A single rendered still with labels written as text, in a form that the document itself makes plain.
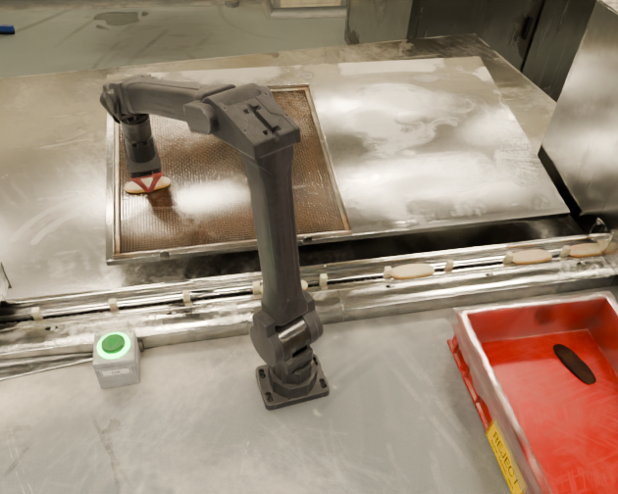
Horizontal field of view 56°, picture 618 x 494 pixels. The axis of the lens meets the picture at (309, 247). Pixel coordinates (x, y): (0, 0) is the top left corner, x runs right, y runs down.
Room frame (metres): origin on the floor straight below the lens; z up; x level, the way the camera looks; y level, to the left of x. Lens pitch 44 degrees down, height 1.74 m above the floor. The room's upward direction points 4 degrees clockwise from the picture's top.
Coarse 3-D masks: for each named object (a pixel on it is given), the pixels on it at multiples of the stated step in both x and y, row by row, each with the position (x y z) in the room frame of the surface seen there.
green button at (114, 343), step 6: (108, 336) 0.61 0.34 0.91; (114, 336) 0.61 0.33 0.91; (120, 336) 0.61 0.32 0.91; (102, 342) 0.60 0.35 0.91; (108, 342) 0.60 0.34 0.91; (114, 342) 0.60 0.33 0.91; (120, 342) 0.60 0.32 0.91; (102, 348) 0.59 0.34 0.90; (108, 348) 0.59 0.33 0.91; (114, 348) 0.59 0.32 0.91; (120, 348) 0.59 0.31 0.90
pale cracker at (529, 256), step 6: (516, 252) 0.96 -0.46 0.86; (522, 252) 0.95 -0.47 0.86; (528, 252) 0.95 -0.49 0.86; (534, 252) 0.96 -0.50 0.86; (540, 252) 0.96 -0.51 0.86; (546, 252) 0.96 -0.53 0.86; (516, 258) 0.94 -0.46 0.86; (522, 258) 0.94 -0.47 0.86; (528, 258) 0.94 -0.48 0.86; (534, 258) 0.94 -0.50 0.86; (540, 258) 0.94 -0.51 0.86; (546, 258) 0.94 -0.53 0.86
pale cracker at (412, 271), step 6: (414, 264) 0.90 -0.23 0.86; (420, 264) 0.89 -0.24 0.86; (426, 264) 0.90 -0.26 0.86; (396, 270) 0.87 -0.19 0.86; (402, 270) 0.87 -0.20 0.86; (408, 270) 0.87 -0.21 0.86; (414, 270) 0.88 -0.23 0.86; (420, 270) 0.88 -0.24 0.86; (426, 270) 0.88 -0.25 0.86; (432, 270) 0.88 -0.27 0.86; (396, 276) 0.86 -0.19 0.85; (402, 276) 0.86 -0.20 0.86; (408, 276) 0.86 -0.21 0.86; (414, 276) 0.86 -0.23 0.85; (420, 276) 0.86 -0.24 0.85
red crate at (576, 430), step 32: (512, 352) 0.70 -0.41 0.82; (544, 352) 0.71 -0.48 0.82; (576, 352) 0.71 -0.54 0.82; (512, 384) 0.63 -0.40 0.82; (544, 384) 0.63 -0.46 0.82; (576, 384) 0.64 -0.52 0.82; (608, 384) 0.64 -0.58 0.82; (480, 416) 0.55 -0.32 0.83; (544, 416) 0.57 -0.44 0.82; (576, 416) 0.57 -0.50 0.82; (608, 416) 0.58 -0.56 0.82; (544, 448) 0.50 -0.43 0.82; (576, 448) 0.51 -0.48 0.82; (608, 448) 0.51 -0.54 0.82; (576, 480) 0.45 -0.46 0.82; (608, 480) 0.45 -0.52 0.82
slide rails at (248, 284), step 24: (408, 264) 0.90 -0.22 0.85; (432, 264) 0.91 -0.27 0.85; (456, 264) 0.91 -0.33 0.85; (504, 264) 0.92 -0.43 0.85; (528, 264) 0.93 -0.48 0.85; (192, 288) 0.79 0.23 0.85; (216, 288) 0.79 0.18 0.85; (240, 288) 0.80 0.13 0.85; (312, 288) 0.81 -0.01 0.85; (0, 312) 0.69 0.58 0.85; (24, 312) 0.70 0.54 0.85; (48, 312) 0.70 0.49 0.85; (120, 312) 0.71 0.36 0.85
